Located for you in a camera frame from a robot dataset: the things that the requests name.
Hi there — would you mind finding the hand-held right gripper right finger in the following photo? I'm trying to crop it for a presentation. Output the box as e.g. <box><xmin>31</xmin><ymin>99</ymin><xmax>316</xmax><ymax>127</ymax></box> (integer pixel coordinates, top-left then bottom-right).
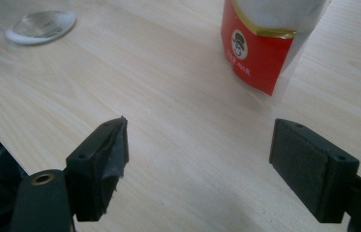
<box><xmin>268</xmin><ymin>118</ymin><xmax>360</xmax><ymax>224</ymax></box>

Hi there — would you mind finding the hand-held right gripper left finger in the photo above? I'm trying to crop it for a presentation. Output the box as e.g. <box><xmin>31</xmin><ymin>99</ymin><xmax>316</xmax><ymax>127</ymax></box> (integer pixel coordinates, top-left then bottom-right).
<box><xmin>66</xmin><ymin>116</ymin><xmax>130</xmax><ymax>222</ymax></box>

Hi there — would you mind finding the clear bag with red label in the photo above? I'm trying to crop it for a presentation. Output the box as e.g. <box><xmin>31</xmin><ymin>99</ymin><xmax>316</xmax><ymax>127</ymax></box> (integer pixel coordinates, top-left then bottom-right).
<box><xmin>220</xmin><ymin>0</ymin><xmax>333</xmax><ymax>98</ymax></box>

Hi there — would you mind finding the clear glass jar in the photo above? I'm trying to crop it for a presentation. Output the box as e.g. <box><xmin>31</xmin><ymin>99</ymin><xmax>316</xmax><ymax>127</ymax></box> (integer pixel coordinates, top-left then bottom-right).
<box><xmin>0</xmin><ymin>0</ymin><xmax>77</xmax><ymax>46</ymax></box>

